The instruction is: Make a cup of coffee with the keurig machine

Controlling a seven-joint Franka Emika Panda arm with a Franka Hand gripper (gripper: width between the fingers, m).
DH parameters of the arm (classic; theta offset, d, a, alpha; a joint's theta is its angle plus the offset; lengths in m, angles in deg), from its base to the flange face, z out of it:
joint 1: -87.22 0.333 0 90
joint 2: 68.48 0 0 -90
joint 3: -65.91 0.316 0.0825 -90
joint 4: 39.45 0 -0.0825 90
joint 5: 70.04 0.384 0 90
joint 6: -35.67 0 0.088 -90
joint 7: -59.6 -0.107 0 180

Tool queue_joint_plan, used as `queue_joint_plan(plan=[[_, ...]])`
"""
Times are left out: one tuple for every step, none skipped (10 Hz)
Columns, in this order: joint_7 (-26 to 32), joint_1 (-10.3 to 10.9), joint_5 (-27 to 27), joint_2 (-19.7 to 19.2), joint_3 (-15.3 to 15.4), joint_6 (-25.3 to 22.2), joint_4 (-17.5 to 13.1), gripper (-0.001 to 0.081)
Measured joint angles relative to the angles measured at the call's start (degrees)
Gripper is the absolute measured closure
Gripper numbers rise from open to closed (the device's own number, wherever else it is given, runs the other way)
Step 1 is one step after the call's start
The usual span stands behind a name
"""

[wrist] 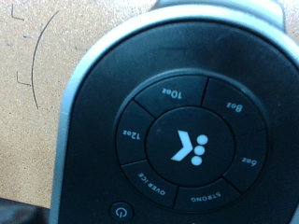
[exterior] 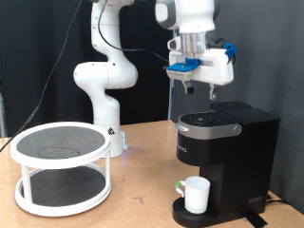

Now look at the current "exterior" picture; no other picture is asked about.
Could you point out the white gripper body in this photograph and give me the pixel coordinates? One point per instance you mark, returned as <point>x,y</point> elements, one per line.
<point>215,68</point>

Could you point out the black curtain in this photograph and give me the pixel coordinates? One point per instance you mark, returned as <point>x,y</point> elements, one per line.
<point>31,38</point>

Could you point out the wrist camera blue mount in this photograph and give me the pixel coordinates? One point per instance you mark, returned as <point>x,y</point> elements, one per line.
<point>183,67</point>

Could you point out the vertical metal post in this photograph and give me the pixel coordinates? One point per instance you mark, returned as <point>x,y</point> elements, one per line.
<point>171,98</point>

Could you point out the white two-tier turntable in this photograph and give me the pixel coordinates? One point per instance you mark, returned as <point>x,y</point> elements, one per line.
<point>60,164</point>

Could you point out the grey partition panel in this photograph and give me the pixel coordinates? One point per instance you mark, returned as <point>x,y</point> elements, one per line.
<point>269,47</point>

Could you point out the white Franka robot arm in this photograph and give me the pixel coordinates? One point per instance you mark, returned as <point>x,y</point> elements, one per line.
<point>107,72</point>

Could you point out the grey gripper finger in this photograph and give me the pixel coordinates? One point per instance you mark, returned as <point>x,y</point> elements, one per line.
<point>188,87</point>
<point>212,91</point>

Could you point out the black tape strip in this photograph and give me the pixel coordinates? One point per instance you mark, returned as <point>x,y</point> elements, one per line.
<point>255,219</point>

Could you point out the black Keurig coffee machine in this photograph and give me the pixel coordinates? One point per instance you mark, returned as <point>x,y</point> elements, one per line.
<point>234,158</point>

